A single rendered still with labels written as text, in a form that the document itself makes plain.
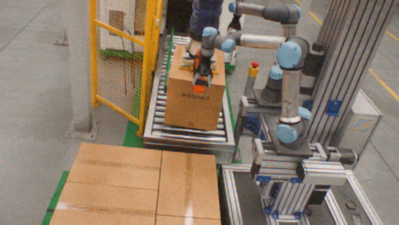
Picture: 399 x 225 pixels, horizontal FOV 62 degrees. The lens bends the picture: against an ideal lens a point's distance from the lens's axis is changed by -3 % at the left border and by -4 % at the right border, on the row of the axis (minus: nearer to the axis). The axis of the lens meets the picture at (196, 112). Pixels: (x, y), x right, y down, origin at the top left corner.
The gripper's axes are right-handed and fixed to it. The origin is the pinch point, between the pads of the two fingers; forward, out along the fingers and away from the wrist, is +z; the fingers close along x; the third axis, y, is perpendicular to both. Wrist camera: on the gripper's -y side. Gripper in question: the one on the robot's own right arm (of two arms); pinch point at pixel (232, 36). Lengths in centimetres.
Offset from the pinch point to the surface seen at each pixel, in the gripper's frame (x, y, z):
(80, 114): -130, 0, 98
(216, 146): -5, 67, 63
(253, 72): 22.1, 10.3, 25.3
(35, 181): -149, 71, 122
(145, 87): -69, -7, 64
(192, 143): -23, 67, 63
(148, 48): -69, -7, 23
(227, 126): 5, 41, 62
